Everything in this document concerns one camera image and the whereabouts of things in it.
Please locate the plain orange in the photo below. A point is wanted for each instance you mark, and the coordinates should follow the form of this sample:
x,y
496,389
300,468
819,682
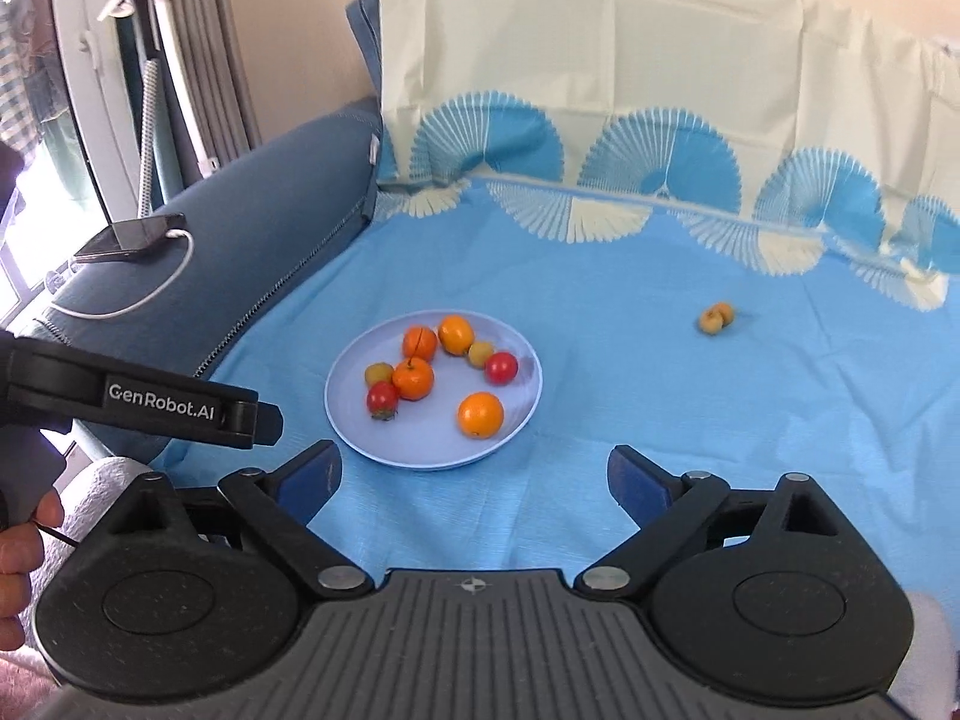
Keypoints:
x,y
481,415
420,343
456,334

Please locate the person's left hand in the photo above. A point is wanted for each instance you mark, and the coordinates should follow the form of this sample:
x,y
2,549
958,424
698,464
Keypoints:
x,y
15,570

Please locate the blue fan-print bedsheet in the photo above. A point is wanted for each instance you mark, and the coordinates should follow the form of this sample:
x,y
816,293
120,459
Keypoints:
x,y
637,390

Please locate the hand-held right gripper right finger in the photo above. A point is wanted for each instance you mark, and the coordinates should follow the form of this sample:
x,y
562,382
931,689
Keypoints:
x,y
637,484

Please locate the tan longan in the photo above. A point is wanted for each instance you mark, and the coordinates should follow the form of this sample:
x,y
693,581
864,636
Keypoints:
x,y
711,322
481,353
725,312
378,373

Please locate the white window frame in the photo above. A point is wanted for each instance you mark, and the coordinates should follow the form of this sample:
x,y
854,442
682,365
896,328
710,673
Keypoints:
x,y
97,90

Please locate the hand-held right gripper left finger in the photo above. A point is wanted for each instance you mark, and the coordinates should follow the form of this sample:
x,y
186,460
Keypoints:
x,y
311,476

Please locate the grey curtain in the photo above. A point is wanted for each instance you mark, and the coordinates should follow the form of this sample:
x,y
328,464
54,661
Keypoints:
x,y
217,75

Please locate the dark blue zippered cushion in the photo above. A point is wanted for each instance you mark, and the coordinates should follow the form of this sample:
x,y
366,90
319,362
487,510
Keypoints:
x,y
262,202

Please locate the blue pillow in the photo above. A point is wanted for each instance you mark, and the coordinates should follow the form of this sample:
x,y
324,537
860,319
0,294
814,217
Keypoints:
x,y
364,37

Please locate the orange with dark stem mark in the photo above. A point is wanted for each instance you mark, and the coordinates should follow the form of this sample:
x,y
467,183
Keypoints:
x,y
412,379

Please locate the pale blue plate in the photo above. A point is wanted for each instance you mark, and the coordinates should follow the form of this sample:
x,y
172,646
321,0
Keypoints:
x,y
427,431

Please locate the white fuzzy cloth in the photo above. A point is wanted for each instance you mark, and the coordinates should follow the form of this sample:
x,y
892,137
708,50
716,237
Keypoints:
x,y
934,645
101,476

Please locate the black smartphone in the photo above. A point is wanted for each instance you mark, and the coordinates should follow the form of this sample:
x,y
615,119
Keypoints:
x,y
131,238

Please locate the red cherry tomato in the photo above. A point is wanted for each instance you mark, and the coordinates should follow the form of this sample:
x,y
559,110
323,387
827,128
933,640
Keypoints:
x,y
382,397
501,367

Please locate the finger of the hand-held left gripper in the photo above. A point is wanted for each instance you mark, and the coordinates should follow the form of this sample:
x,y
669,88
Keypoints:
x,y
264,425

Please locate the white gooseneck holder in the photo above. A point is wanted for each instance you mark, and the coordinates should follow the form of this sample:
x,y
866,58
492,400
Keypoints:
x,y
148,142

